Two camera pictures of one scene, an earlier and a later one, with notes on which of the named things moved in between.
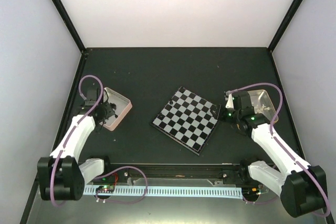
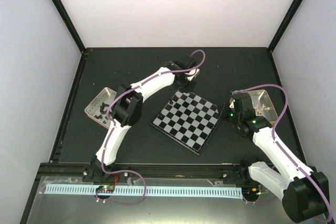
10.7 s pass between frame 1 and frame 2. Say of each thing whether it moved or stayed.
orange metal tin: stayed
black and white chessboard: stayed
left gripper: moved
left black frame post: stayed
